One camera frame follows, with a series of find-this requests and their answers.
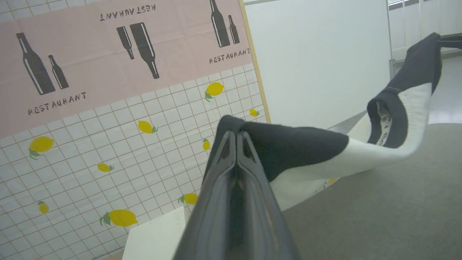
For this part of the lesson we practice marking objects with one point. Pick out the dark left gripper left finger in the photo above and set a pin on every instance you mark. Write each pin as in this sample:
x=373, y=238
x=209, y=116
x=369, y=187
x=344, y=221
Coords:
x=209, y=216

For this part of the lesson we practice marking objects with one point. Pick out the black and white raglan shirt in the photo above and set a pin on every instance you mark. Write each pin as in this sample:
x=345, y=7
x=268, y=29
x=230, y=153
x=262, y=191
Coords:
x=299, y=148

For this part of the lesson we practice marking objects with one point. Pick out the wood framed printed partition screen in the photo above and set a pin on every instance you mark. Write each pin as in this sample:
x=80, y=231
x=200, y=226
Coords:
x=108, y=126

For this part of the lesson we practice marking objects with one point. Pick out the white rectangular box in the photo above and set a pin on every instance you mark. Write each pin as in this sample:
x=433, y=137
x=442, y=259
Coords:
x=155, y=238

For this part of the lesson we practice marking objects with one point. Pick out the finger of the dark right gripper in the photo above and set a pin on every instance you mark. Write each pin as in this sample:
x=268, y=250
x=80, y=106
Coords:
x=453, y=40

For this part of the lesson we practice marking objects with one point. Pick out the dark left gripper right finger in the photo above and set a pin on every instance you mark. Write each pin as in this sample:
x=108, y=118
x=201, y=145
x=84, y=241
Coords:
x=263, y=224

